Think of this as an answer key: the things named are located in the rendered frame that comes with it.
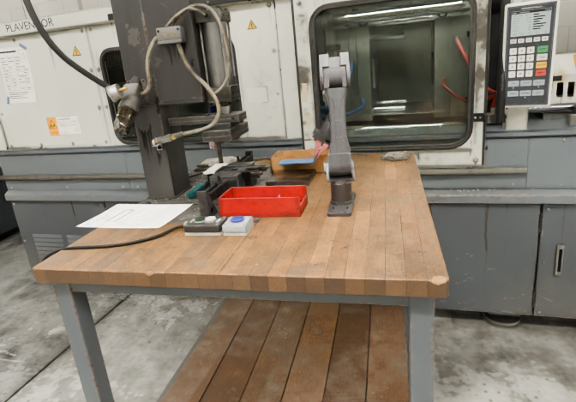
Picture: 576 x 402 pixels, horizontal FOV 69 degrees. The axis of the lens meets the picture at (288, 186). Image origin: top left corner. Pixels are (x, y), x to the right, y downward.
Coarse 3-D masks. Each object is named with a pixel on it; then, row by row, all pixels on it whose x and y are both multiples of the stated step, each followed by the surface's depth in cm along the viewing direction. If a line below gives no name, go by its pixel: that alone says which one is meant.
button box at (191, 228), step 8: (224, 216) 117; (184, 224) 117; (192, 224) 114; (200, 224) 114; (208, 224) 113; (216, 224) 112; (168, 232) 117; (192, 232) 114; (200, 232) 114; (208, 232) 113; (216, 232) 113; (136, 240) 112; (144, 240) 113; (64, 248) 113; (72, 248) 112; (80, 248) 112; (88, 248) 111; (96, 248) 111; (48, 256) 114
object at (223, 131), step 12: (228, 108) 141; (168, 120) 144; (180, 120) 143; (192, 120) 142; (204, 120) 141; (228, 120) 139; (240, 120) 140; (204, 132) 136; (216, 132) 135; (228, 132) 134; (240, 132) 142
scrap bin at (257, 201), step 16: (240, 192) 135; (256, 192) 134; (272, 192) 132; (288, 192) 131; (304, 192) 130; (224, 208) 125; (240, 208) 124; (256, 208) 122; (272, 208) 121; (288, 208) 120; (304, 208) 126
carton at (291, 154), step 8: (280, 152) 179; (288, 152) 178; (296, 152) 177; (304, 152) 176; (312, 152) 176; (328, 152) 174; (272, 160) 169; (280, 160) 168; (320, 160) 164; (272, 168) 170; (280, 168) 169; (288, 168) 168; (296, 168) 167; (304, 168) 167; (312, 168) 166; (320, 168) 165
